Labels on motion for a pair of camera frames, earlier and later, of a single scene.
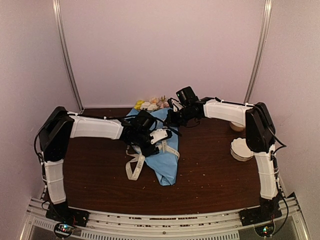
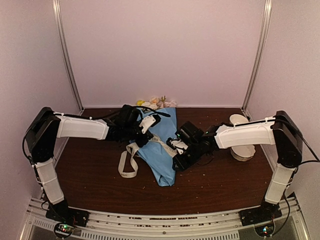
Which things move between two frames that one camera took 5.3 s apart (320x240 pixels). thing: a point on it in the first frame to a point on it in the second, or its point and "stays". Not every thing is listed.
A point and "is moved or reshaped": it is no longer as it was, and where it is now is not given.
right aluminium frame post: x=267 y=13 stays
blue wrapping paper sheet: x=164 y=161 stays
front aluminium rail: x=290 y=225 stays
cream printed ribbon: x=141 y=160 is moved or reshaped
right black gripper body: x=181 y=118 to x=195 y=155
